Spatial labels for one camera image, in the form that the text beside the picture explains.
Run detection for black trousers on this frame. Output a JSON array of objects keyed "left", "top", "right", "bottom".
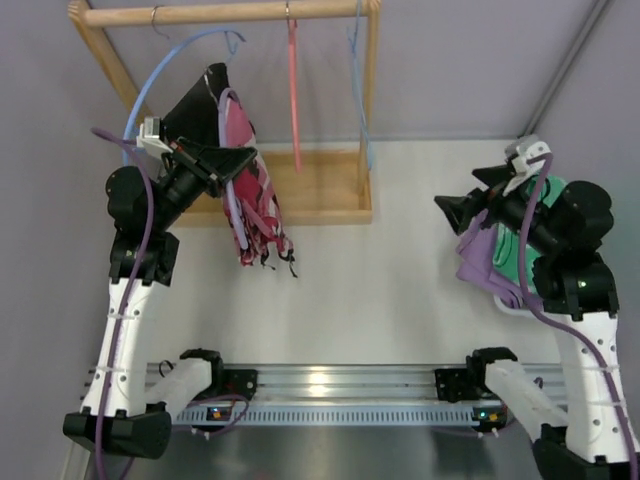
[{"left": 162, "top": 63, "right": 230, "bottom": 159}]

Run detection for lilac plastic hanger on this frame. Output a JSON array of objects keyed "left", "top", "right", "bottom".
[{"left": 217, "top": 88, "right": 248, "bottom": 252}]

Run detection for pink camouflage trousers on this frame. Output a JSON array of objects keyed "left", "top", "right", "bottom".
[{"left": 223, "top": 90, "right": 295, "bottom": 269}]

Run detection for light blue plastic hanger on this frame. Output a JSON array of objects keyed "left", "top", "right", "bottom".
[{"left": 123, "top": 26, "right": 246, "bottom": 140}]

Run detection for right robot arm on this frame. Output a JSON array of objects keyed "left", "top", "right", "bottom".
[{"left": 435, "top": 167, "right": 639, "bottom": 479}]

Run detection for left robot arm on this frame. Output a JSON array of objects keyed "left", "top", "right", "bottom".
[{"left": 63, "top": 137, "right": 258, "bottom": 459}]

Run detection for pink plastic hanger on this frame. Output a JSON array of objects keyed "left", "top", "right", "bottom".
[{"left": 287, "top": 20, "right": 302, "bottom": 173}]

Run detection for green white garment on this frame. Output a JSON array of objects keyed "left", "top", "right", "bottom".
[{"left": 492, "top": 175, "right": 568, "bottom": 292}]

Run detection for purple garment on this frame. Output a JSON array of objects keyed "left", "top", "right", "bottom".
[{"left": 455, "top": 210, "right": 524, "bottom": 306}]

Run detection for wooden clothes rack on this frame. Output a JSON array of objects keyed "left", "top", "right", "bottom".
[{"left": 67, "top": 1, "right": 381, "bottom": 226}]

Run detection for white plastic basket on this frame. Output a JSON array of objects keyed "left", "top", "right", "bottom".
[{"left": 493, "top": 295, "right": 544, "bottom": 318}]

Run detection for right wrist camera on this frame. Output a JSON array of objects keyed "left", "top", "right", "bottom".
[{"left": 502, "top": 134, "right": 552, "bottom": 196}]

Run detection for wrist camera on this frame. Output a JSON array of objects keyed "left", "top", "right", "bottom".
[
  {"left": 136, "top": 116, "right": 172, "bottom": 160},
  {"left": 502, "top": 134, "right": 552, "bottom": 196}
]

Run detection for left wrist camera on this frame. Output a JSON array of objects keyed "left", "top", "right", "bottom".
[{"left": 136, "top": 116, "right": 172, "bottom": 160}]

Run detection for thin blue wire hanger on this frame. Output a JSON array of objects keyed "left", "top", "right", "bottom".
[{"left": 347, "top": 0, "right": 372, "bottom": 171}]

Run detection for aluminium mounting rail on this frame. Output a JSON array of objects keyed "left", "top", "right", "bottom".
[{"left": 84, "top": 363, "right": 571, "bottom": 427}]

